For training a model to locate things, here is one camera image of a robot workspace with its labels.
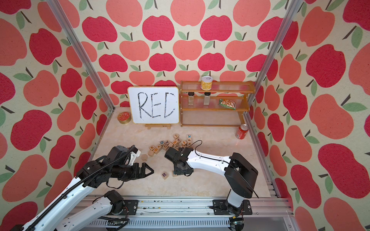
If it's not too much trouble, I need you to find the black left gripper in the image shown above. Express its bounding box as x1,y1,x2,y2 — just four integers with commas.
113,161,156,180

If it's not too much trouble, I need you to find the wooden block letter R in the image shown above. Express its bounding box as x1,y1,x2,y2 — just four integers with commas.
161,172,169,180

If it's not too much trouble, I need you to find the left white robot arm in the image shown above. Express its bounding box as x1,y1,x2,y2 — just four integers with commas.
12,145,154,231

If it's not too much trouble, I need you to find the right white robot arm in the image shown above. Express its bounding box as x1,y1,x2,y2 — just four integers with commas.
164,147,258,215

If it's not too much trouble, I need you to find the wooden whiteboard easel stand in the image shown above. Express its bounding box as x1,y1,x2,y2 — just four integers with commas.
145,124,172,130

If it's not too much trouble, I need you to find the left glass spice shaker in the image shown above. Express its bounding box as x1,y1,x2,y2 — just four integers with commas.
188,92,195,106

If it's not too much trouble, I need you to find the glass spice shaker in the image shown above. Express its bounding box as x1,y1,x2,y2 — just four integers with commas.
188,92,195,106
203,92,211,106

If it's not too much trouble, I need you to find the red gold round tin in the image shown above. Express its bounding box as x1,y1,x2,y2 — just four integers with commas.
117,112,132,125

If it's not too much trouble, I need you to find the wooden two-tier shelf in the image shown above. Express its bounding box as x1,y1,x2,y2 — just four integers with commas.
180,81,255,127

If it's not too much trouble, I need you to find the yellow framed whiteboard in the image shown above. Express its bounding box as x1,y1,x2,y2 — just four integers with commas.
128,87,180,124

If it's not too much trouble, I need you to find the red soda can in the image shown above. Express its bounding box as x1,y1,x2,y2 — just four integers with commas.
236,124,249,140

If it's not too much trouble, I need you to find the right glass spice shaker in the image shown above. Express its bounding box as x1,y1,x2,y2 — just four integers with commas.
203,92,211,106

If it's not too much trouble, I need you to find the green snack packet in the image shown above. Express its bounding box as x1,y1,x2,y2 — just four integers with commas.
219,99,236,110

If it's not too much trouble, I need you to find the yellow white-lidded can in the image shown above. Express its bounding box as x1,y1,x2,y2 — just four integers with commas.
200,76,213,91

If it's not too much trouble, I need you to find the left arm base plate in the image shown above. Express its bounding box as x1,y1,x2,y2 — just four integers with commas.
111,200,139,216

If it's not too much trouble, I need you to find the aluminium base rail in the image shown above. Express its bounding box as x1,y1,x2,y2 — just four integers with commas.
84,196,299,231

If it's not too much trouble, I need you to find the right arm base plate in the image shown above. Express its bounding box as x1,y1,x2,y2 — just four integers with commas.
209,200,253,216

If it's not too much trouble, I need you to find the aluminium corner post left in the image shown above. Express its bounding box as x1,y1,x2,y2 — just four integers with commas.
46,0,116,112

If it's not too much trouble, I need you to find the aluminium corner post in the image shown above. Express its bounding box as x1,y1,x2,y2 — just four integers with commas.
245,0,304,100
46,0,116,112

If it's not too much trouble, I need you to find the aluminium corner post right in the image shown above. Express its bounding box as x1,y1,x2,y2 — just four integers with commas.
245,0,304,100

